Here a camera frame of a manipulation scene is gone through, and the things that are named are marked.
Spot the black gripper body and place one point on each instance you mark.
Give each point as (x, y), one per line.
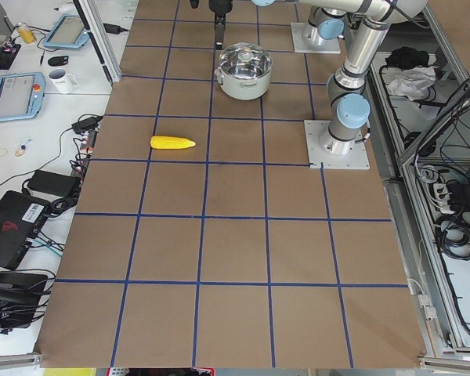
(219, 6)

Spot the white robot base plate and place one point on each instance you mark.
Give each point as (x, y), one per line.
(324, 151)

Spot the light green cooking pot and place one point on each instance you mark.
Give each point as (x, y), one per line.
(243, 89)

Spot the white power strip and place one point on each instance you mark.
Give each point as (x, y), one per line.
(442, 196)

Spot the black laptop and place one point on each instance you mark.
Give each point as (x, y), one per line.
(21, 218)

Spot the white crumpled cloth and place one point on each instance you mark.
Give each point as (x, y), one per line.
(414, 83)

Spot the black cloth bundle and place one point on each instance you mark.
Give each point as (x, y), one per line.
(406, 58)

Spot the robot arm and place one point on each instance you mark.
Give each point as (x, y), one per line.
(350, 110)
(325, 27)

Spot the glass pot lid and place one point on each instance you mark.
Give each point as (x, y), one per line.
(245, 60)

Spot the yellow corn cob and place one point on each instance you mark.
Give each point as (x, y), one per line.
(171, 143)

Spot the white mug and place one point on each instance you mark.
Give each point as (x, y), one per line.
(64, 82)

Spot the aluminium frame post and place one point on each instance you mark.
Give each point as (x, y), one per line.
(89, 14)

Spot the blue teach pendant near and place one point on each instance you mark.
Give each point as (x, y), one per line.
(21, 96)

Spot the blue teach pendant far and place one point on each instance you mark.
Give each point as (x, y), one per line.
(68, 33)

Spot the black computer mouse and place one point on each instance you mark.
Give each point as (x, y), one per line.
(58, 61)

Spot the black power adapter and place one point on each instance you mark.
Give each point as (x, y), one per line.
(53, 183)

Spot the blue teach pendant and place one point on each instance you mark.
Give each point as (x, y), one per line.
(21, 96)
(68, 33)

